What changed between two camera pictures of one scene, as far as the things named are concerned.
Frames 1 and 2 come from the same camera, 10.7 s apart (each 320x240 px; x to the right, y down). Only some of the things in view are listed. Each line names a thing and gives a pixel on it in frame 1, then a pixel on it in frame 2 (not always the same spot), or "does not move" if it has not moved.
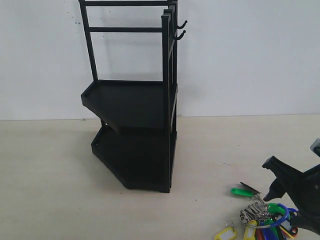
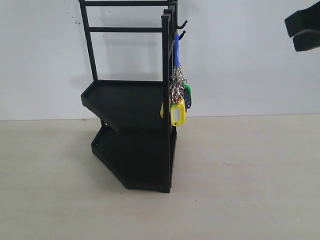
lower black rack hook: (181, 35) does not move
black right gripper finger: (288, 178) -> (306, 41)
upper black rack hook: (182, 26) does not move
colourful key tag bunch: (261, 220) -> (180, 91)
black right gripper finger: (309, 221) -> (308, 18)
